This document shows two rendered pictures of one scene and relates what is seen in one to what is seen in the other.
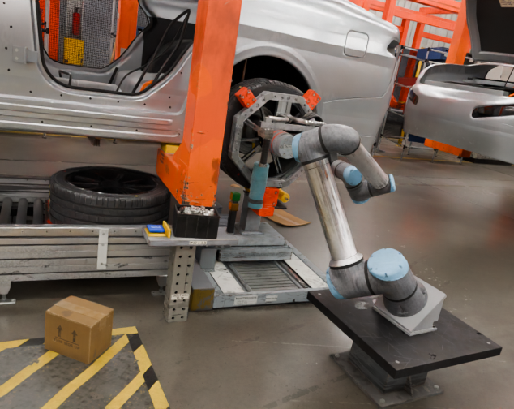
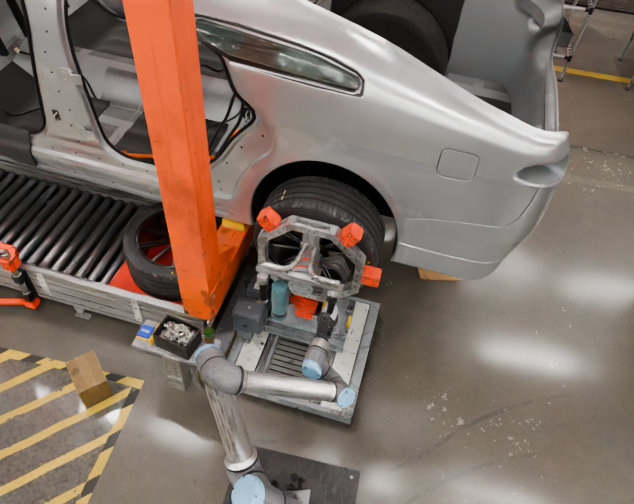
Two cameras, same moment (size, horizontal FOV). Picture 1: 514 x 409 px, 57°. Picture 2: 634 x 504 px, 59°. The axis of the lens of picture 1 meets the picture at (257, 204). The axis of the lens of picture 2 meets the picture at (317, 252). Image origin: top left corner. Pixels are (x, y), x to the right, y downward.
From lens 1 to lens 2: 2.47 m
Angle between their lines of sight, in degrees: 44
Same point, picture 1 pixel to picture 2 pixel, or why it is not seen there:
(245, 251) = (289, 332)
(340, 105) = (432, 225)
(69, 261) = (115, 310)
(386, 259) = (245, 491)
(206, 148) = (191, 281)
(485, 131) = not seen: outside the picture
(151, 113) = not seen: hidden behind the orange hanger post
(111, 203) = (147, 276)
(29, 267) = (90, 304)
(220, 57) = (184, 221)
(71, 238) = (112, 298)
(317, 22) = (391, 134)
